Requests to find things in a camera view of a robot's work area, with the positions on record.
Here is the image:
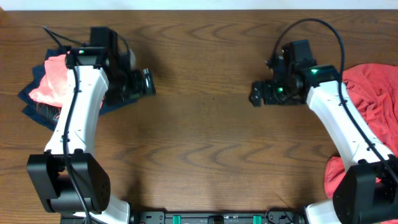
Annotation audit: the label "light coral pink shirt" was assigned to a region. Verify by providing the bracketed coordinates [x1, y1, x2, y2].
[29, 53, 109, 111]

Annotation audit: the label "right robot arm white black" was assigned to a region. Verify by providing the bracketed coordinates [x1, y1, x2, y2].
[249, 65, 397, 223]

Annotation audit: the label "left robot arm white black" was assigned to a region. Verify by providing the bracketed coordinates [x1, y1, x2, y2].
[27, 47, 155, 223]

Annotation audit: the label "black orange printed folded shirt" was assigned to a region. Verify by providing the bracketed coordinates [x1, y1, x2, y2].
[35, 103, 61, 124]

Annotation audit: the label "red t-shirt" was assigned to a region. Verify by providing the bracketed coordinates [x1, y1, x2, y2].
[323, 63, 398, 224]

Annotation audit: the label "navy blue folded shirt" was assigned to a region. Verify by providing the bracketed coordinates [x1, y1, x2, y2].
[17, 46, 137, 132]

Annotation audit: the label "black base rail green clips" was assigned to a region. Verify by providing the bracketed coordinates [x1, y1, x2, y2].
[129, 209, 307, 224]

